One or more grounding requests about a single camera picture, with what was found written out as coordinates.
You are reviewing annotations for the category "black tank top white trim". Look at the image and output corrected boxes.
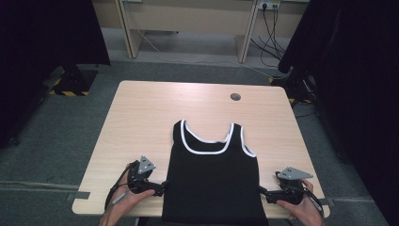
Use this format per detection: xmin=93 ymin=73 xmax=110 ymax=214
xmin=161 ymin=119 xmax=270 ymax=226

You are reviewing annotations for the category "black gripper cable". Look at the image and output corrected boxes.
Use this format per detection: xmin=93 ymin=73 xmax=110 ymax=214
xmin=104 ymin=163 xmax=139 ymax=215
xmin=300 ymin=186 xmax=326 ymax=220

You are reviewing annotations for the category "person's left hand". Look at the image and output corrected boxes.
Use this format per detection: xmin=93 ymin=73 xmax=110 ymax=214
xmin=107 ymin=170 xmax=156 ymax=218

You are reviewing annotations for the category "white wall power outlet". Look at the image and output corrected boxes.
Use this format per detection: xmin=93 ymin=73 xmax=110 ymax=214
xmin=258 ymin=0 xmax=281 ymax=10

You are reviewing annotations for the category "person's right hand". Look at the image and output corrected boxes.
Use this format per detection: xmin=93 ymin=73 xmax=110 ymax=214
xmin=276 ymin=179 xmax=324 ymax=226

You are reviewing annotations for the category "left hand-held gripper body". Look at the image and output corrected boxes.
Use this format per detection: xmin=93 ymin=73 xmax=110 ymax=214
xmin=126 ymin=155 xmax=158 ymax=196

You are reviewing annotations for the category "bundle of black cables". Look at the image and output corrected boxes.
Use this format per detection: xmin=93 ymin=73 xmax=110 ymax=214
xmin=250 ymin=6 xmax=288 ymax=69

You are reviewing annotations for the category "white floor cable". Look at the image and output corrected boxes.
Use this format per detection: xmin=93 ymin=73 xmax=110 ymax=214
xmin=137 ymin=29 xmax=283 ymax=79

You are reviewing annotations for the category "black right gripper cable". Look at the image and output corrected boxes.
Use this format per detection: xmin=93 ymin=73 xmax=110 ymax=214
xmin=300 ymin=186 xmax=326 ymax=220

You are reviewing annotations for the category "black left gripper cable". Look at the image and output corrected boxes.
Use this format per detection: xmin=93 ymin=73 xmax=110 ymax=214
xmin=104 ymin=163 xmax=139 ymax=215

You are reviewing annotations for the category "black striped stand base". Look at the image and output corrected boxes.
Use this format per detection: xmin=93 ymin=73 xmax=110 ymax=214
xmin=48 ymin=64 xmax=98 ymax=97

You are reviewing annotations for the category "beige desk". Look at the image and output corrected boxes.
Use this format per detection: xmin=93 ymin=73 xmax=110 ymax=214
xmin=114 ymin=0 xmax=262 ymax=64

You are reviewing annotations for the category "black curtain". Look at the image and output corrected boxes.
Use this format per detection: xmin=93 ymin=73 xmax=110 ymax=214
xmin=277 ymin=0 xmax=399 ymax=226
xmin=0 ymin=0 xmax=111 ymax=149

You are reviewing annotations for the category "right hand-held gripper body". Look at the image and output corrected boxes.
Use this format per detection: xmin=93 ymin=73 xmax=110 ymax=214
xmin=275 ymin=167 xmax=314 ymax=205

